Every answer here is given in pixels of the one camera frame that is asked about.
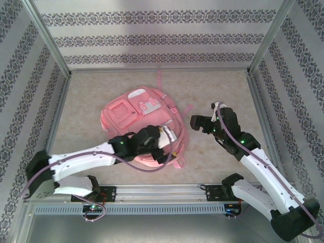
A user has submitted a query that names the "aluminium frame cross bar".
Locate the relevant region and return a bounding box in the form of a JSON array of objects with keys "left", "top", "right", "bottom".
[{"left": 69, "top": 67, "right": 250, "bottom": 74}]

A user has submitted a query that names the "aluminium frame side bar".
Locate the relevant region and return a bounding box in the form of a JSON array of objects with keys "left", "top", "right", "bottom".
[
  {"left": 247, "top": 70, "right": 289, "bottom": 183},
  {"left": 35, "top": 72, "right": 73, "bottom": 185}
]

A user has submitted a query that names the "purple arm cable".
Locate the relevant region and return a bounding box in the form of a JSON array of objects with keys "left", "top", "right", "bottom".
[
  {"left": 21, "top": 140, "right": 174, "bottom": 200},
  {"left": 216, "top": 101, "right": 320, "bottom": 239}
]

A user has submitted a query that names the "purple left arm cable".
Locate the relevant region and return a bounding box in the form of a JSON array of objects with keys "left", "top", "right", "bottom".
[{"left": 21, "top": 140, "right": 174, "bottom": 200}]

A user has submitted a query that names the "pink student backpack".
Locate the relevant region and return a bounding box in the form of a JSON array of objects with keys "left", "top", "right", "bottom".
[{"left": 100, "top": 70, "right": 194, "bottom": 170}]

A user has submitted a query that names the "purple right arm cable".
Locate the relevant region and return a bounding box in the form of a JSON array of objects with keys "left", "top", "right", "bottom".
[{"left": 216, "top": 101, "right": 320, "bottom": 239}]

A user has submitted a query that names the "grey metal sheet panel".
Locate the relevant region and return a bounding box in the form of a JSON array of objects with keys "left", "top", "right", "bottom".
[{"left": 24, "top": 214, "right": 304, "bottom": 243}]

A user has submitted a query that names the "aluminium frame post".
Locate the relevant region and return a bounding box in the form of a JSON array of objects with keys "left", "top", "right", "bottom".
[
  {"left": 247, "top": 0, "right": 298, "bottom": 75},
  {"left": 24, "top": 0, "right": 72, "bottom": 76}
]

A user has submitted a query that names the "aluminium mounting rail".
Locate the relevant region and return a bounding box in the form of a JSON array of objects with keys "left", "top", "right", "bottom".
[{"left": 24, "top": 184, "right": 297, "bottom": 204}]

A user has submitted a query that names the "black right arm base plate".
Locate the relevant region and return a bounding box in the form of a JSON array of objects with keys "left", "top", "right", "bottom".
[{"left": 205, "top": 184, "right": 244, "bottom": 203}]

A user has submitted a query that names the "grey slotted cable duct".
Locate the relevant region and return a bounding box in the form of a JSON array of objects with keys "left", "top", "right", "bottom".
[{"left": 34, "top": 204, "right": 226, "bottom": 216}]

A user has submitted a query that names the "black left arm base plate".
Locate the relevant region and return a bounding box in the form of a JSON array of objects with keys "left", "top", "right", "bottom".
[{"left": 70, "top": 185, "right": 117, "bottom": 203}]

